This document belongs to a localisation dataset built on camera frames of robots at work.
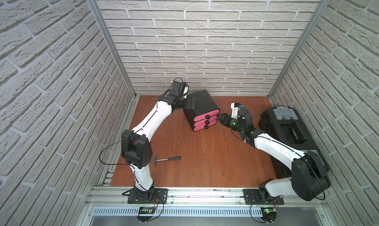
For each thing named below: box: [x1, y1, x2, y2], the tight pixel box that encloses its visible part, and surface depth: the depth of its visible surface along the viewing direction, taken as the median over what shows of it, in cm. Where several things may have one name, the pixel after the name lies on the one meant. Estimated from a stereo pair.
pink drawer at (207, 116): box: [193, 109, 221, 122], surface depth 90 cm
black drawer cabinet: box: [183, 89, 221, 132], surface depth 92 cm
